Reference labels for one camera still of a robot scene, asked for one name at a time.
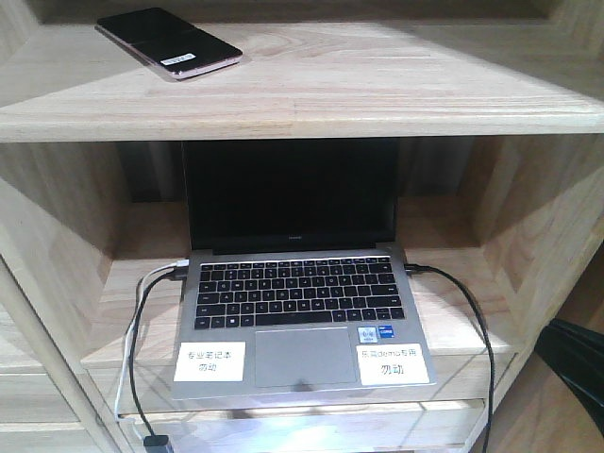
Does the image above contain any wooden shelf desk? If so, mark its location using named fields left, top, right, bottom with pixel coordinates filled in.
left=1, top=1, right=603, bottom=452

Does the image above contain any grey usb hub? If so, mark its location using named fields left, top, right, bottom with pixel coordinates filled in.
left=143, top=434, right=174, bottom=453

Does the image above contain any black laptop cable left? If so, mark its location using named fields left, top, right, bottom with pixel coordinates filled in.
left=128, top=269, right=190, bottom=438

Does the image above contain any white laptop cable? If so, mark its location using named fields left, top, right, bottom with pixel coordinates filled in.
left=114, top=257, right=191, bottom=440

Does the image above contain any black laptop cable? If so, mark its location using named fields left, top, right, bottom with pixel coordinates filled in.
left=404, top=262, right=496, bottom=453
left=128, top=269, right=190, bottom=438

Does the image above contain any black laptop cable right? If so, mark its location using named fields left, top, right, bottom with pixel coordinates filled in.
left=404, top=262, right=496, bottom=453

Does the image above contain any black smartphone with sticker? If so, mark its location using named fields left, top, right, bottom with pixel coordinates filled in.
left=96, top=8, right=243, bottom=80

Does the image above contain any silver laptop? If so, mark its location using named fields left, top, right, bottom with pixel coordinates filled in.
left=172, top=138, right=436, bottom=400

